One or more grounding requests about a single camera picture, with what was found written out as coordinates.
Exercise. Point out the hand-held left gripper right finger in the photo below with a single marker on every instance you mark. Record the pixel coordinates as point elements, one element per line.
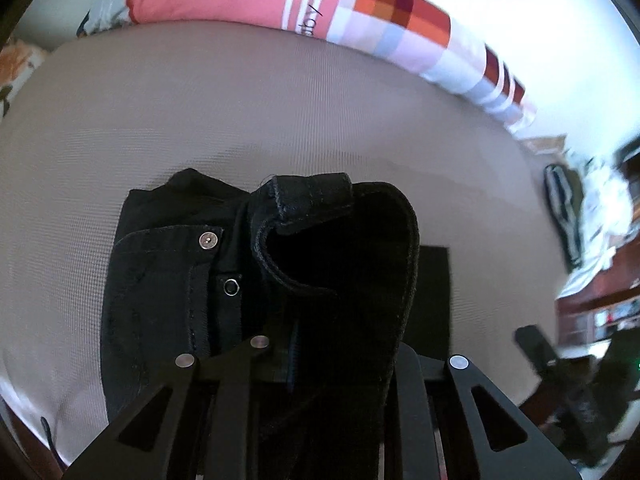
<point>412,410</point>

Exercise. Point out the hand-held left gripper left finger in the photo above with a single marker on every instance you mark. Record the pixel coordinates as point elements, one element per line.
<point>240,375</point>

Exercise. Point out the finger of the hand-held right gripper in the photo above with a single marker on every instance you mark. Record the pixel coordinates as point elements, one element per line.
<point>575,400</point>

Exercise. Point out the black pants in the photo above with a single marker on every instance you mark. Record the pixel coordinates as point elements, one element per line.
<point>350,285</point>

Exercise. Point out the brown wooden cabinet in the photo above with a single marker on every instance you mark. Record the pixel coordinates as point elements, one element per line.
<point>600,310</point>

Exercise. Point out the white crumpled cloth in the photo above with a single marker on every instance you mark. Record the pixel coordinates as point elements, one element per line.
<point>607,220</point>

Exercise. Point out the striped dark garment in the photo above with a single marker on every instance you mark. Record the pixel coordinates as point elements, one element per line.
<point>562,210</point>

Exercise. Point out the orange patterned cloth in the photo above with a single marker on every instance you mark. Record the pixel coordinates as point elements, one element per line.
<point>547,144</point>

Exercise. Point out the floral pillow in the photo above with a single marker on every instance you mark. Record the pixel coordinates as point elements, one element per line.
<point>15,65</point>

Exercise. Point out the dark cloth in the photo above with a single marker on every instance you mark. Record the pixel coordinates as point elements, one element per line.
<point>86,24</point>

